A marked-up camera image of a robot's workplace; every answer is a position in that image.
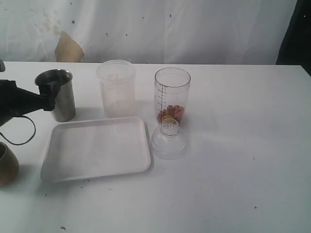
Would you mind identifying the clear shaker lid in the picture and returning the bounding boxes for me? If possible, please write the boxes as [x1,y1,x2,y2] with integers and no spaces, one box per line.
[151,118,187,160]

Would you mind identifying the translucent plastic container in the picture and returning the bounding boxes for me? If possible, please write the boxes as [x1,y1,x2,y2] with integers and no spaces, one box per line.
[96,60,136,117]

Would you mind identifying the clear graduated shaker body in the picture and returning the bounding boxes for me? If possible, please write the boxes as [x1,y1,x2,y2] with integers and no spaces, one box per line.
[154,67,191,124]

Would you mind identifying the white rectangular tray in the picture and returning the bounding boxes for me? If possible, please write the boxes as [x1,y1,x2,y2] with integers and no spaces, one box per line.
[40,116,151,183]

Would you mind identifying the dark object at right edge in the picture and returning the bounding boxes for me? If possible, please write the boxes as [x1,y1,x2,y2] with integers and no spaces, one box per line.
[276,0,311,74]

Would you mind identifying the stainless steel cup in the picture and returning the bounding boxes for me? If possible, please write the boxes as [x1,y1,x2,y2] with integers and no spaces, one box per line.
[35,69,76,122]

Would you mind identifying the brown wooden cup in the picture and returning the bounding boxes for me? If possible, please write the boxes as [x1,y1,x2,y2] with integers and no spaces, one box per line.
[0,142,19,187]

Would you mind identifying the brown food pieces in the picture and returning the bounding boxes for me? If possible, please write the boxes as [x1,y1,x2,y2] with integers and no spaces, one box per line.
[156,105,185,124]

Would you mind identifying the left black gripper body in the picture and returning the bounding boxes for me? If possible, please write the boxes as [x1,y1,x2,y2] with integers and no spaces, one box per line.
[0,80,45,126]

